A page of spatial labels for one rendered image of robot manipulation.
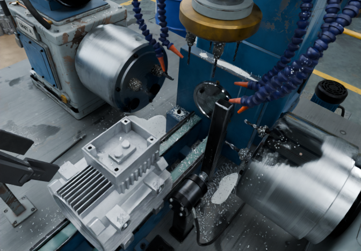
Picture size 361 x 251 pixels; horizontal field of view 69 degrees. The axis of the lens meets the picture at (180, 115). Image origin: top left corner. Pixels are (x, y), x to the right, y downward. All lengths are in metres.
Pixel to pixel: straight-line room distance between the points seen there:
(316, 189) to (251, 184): 0.13
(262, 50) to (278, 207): 0.44
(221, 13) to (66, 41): 0.52
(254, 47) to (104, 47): 0.44
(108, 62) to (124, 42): 0.07
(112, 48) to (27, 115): 0.52
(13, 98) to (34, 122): 0.19
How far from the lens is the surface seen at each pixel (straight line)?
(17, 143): 0.53
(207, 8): 0.56
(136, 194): 0.57
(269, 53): 0.82
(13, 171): 0.41
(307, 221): 0.61
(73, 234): 0.73
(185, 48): 0.82
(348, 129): 1.29
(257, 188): 0.61
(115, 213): 0.55
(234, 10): 0.56
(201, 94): 0.84
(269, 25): 0.80
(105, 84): 0.80
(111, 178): 0.53
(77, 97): 1.03
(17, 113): 1.21
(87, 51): 0.86
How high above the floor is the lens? 1.57
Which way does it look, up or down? 46 degrees down
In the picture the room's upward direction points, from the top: 5 degrees clockwise
